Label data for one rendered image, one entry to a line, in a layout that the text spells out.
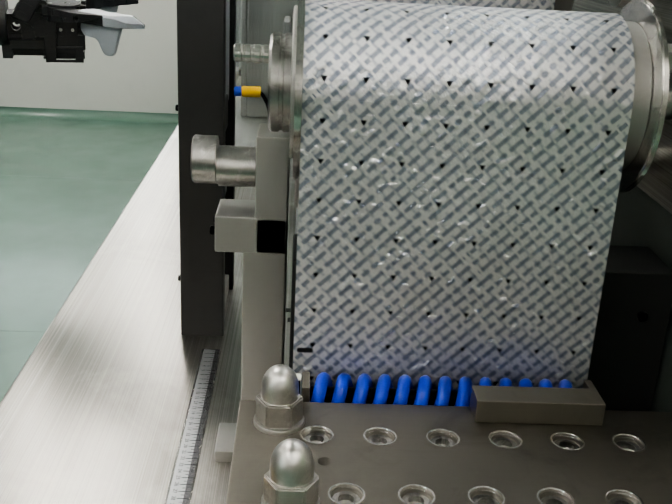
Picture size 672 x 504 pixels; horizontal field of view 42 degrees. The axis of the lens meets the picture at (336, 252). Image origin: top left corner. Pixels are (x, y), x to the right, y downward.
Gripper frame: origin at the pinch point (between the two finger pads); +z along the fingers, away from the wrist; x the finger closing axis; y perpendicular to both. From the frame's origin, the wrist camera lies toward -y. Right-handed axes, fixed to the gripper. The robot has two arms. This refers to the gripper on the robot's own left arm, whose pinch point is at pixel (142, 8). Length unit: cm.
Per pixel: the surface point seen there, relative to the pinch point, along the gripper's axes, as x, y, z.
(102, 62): -481, 151, 1
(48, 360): 48, 27, -14
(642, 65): 78, -15, 30
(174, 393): 58, 26, -1
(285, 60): 71, -13, 6
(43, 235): -236, 157, -31
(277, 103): 72, -10, 5
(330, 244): 77, -1, 9
